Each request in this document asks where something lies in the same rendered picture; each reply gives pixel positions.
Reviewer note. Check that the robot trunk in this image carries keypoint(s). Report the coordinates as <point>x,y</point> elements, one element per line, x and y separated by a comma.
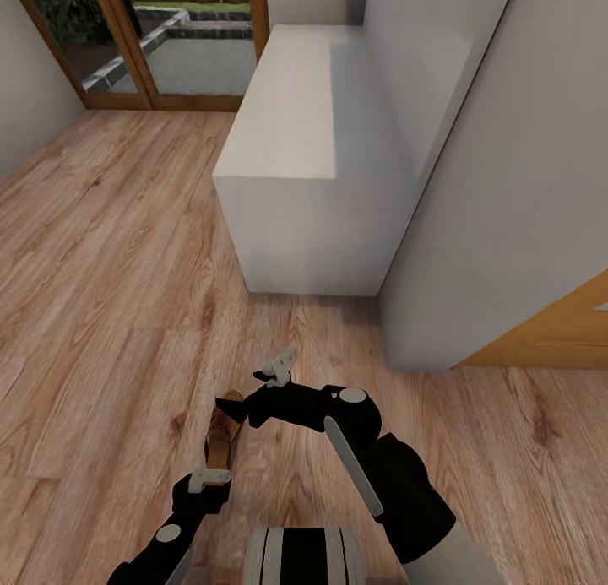
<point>304,556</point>

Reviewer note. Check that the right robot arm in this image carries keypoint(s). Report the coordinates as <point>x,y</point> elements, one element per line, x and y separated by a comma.
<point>432,545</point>

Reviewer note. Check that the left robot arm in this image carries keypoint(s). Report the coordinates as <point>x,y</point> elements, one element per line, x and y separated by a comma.
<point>167,560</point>

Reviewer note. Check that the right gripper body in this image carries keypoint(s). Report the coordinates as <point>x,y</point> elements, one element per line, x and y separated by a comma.
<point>274,402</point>

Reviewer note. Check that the sandal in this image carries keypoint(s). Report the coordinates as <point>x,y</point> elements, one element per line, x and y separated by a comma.
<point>222,432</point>

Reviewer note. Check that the door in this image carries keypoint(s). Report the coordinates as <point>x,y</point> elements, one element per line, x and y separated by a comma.
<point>155,55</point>
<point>570,334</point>

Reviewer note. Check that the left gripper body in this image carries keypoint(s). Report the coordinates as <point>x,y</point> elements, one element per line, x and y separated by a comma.
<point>208,502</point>

